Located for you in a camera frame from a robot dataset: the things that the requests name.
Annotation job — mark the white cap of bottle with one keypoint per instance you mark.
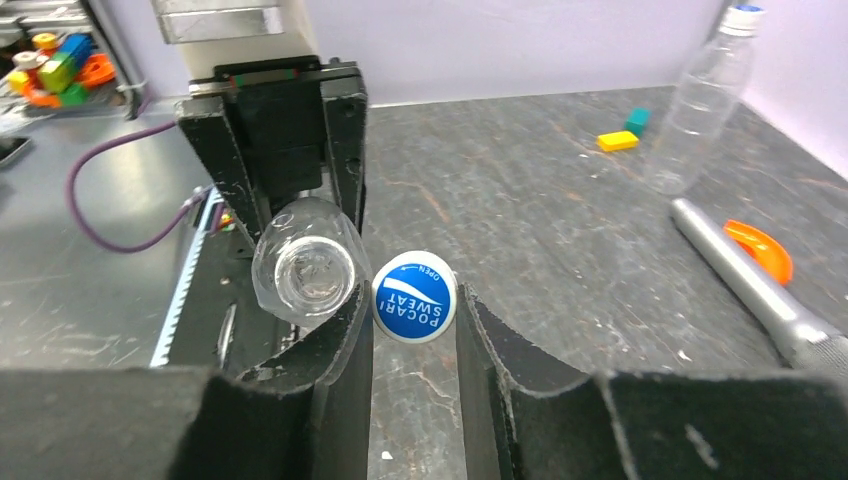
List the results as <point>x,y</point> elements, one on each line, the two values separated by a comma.
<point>415,297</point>

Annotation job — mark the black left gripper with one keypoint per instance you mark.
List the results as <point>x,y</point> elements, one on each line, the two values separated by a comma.
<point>266,131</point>

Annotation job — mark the yellow rectangular block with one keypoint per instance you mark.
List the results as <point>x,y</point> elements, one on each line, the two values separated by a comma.
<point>616,141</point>

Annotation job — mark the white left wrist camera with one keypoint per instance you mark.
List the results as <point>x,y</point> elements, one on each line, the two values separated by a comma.
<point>210,33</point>

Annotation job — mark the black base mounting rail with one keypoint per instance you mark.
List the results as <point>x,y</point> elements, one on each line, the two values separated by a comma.
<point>213,319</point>

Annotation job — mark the silver microphone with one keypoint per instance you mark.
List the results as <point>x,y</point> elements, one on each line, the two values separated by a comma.
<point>801,338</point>

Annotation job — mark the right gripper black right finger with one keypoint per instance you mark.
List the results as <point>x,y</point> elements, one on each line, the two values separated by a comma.
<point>528,415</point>

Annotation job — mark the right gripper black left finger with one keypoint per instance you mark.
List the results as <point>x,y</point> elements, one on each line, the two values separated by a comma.
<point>302,414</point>

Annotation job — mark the clear bottle with blue-white cap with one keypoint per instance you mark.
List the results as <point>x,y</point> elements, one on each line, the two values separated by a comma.
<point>704,99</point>

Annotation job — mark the pile of coloured toy bricks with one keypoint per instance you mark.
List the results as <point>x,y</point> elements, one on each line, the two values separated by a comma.
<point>52,70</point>

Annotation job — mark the teal rectangular block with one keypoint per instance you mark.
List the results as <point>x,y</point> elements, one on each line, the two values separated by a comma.
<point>638,121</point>

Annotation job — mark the orange curved pipe piece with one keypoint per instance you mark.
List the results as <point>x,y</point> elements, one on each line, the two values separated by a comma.
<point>765,250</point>

